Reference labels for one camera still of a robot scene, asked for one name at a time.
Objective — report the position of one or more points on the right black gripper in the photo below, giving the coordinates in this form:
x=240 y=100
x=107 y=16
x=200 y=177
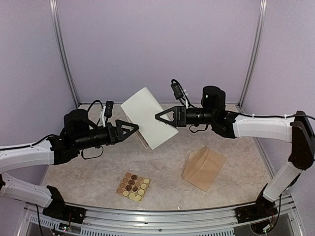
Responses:
x=175 y=122

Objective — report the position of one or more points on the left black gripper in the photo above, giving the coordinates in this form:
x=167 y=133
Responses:
x=111 y=137

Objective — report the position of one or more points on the ornate bordered letter paper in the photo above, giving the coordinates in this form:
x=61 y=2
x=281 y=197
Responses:
x=141 y=109

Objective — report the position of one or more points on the brown kraft envelope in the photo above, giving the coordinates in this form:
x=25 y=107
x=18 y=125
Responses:
x=202 y=167

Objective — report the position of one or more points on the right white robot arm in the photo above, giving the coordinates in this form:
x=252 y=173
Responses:
x=295 y=129

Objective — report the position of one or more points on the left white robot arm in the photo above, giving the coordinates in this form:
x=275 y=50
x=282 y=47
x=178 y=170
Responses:
x=79 y=133

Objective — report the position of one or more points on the round sticker sheet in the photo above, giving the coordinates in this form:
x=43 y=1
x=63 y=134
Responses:
x=133 y=186

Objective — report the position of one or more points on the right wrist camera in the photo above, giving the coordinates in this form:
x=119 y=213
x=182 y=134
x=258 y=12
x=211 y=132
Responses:
x=179 y=93

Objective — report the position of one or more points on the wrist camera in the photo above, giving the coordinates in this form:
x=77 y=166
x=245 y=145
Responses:
x=179 y=93
x=106 y=113

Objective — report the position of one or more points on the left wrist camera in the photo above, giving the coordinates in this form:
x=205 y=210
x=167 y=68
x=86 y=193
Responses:
x=106 y=113

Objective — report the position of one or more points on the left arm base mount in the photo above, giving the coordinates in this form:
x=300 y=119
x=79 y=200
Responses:
x=58 y=209

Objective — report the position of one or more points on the front aluminium rail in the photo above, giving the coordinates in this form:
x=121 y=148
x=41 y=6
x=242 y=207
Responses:
x=219 y=221

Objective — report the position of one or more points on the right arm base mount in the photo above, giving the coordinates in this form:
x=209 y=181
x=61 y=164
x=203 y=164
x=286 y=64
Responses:
x=260 y=209

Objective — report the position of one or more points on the right aluminium frame post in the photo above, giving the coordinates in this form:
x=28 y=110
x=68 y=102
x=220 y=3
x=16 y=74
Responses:
x=255 y=51

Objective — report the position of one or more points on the aluminium frame post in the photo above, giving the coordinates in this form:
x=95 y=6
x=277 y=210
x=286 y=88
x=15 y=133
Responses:
x=62 y=51
x=255 y=51

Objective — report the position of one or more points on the left aluminium frame post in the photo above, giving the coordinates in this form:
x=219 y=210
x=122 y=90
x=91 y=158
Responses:
x=62 y=51

